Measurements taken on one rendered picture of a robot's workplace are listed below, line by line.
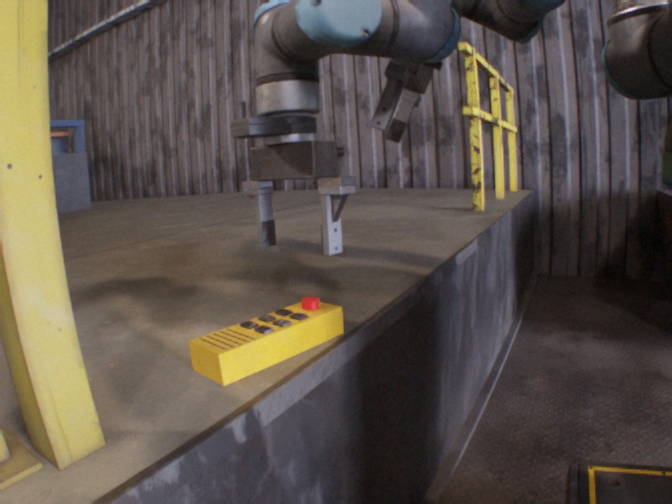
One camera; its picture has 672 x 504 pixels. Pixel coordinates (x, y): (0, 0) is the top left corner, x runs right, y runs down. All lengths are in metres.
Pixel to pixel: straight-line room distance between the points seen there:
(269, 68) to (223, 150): 4.72
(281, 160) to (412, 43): 0.24
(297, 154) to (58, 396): 0.42
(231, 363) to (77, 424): 0.23
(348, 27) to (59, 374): 0.47
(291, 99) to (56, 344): 0.41
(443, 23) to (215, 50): 5.02
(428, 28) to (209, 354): 0.51
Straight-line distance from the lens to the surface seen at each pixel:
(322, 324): 0.72
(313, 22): 0.53
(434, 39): 0.63
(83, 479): 0.49
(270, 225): 0.72
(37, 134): 0.46
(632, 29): 0.95
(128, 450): 0.52
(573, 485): 1.06
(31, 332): 0.46
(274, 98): 0.63
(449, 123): 4.08
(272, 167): 0.66
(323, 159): 0.62
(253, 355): 0.64
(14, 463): 0.54
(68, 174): 5.34
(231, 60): 5.37
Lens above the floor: 0.98
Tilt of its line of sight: 11 degrees down
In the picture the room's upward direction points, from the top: 3 degrees counter-clockwise
